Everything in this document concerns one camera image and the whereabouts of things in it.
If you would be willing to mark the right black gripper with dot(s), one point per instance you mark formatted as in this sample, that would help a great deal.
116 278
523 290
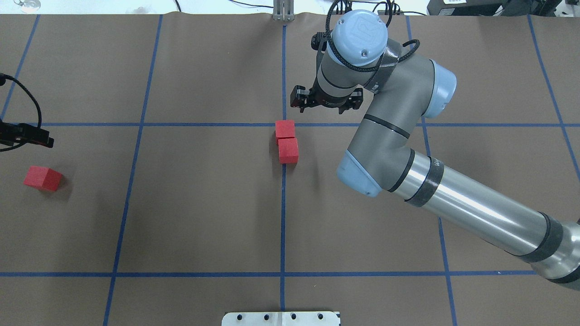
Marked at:
330 101

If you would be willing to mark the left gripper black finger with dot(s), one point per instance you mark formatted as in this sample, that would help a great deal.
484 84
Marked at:
12 135

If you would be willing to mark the red block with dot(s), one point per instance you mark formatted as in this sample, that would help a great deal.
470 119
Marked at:
43 178
284 129
288 150

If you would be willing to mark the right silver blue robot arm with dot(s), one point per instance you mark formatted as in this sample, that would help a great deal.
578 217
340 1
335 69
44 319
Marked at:
356 55

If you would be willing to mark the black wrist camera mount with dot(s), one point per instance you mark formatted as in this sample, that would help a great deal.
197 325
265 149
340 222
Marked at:
319 41

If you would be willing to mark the aluminium frame post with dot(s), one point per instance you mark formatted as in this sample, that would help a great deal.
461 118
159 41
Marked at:
283 10

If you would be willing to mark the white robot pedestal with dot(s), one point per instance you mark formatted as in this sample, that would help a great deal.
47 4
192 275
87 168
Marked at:
296 318

